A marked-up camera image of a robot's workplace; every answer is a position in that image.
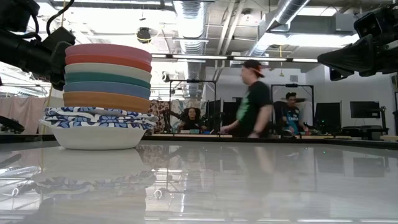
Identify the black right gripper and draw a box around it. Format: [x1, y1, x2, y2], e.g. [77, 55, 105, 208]
[317, 2, 398, 82]

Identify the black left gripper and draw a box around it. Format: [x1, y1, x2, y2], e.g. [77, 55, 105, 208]
[0, 26, 76, 91]

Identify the pink bowl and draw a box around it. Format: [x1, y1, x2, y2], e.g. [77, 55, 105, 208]
[64, 43, 153, 65]

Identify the white bowl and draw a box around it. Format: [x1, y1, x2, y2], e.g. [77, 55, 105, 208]
[64, 62, 153, 83]

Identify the green bowl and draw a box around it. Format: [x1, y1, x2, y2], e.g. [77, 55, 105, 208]
[64, 72, 152, 90]

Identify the blue bowl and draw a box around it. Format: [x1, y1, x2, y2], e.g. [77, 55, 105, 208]
[63, 81, 152, 100]

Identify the orange bowl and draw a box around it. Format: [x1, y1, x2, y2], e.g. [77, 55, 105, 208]
[62, 91, 152, 114]

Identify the black monitor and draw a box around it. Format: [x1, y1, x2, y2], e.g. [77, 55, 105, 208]
[349, 100, 382, 119]
[314, 101, 342, 134]
[205, 98, 223, 127]

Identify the dark desk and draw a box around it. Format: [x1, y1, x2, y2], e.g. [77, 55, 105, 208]
[341, 125, 390, 141]

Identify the person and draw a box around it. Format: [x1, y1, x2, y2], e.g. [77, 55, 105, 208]
[177, 106, 206, 132]
[220, 58, 275, 139]
[280, 91, 309, 135]

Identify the pink curtain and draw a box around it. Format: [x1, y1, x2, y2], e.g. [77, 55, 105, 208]
[0, 95, 65, 135]

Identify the patterned cloth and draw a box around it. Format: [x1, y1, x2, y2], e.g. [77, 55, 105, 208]
[148, 98, 187, 135]

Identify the wooden desk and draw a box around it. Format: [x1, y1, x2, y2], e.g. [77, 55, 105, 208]
[151, 133, 233, 139]

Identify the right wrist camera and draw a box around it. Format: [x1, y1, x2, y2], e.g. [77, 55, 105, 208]
[353, 11, 386, 40]

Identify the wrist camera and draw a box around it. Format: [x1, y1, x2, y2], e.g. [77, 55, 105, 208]
[0, 0, 40, 32]
[353, 11, 386, 40]

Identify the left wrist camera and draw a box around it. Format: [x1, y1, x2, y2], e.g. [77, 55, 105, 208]
[0, 0, 40, 32]

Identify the slanted silver ventilation duct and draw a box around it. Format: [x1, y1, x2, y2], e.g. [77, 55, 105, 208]
[248, 0, 312, 57]

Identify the black ceiling dome camera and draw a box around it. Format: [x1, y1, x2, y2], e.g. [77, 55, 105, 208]
[136, 27, 152, 44]

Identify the long ceiling light rail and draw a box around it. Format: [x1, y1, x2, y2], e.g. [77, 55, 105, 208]
[150, 52, 321, 65]

